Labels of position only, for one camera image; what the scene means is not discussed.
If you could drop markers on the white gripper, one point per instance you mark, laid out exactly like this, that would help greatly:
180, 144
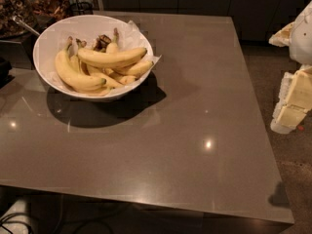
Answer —
302, 38

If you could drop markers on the white paper bowl liner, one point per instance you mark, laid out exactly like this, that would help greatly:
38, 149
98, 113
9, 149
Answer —
129, 38

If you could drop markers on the upright banana at back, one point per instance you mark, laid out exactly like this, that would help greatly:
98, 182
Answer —
113, 47

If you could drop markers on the left curved yellow banana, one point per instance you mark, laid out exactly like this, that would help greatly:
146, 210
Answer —
72, 77

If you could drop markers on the glass jar with snacks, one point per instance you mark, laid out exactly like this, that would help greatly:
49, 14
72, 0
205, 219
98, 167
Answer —
27, 11

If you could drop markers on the black wire basket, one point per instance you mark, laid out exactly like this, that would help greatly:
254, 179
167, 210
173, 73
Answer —
80, 8

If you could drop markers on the metal spoon handle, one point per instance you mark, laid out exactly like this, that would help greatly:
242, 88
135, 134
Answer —
24, 25

